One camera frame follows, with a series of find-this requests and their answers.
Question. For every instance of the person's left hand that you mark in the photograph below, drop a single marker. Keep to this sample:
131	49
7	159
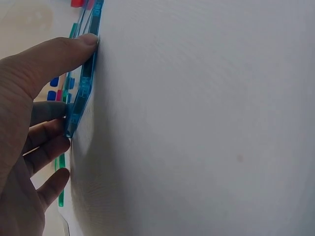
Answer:
17	103

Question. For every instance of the person's left thumb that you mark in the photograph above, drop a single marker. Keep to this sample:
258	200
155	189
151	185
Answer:
71	48

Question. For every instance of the blue translucent square tile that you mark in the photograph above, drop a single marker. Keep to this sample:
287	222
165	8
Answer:
85	81

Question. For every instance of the green translucent tile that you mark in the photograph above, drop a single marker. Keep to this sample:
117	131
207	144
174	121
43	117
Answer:
61	197

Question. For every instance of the small blue block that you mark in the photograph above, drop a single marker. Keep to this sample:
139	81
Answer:
54	81
51	95
71	83

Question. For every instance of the small pink block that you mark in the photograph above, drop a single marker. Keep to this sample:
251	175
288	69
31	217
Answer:
59	95

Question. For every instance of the red translucent tile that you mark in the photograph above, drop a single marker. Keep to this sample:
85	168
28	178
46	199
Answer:
76	2

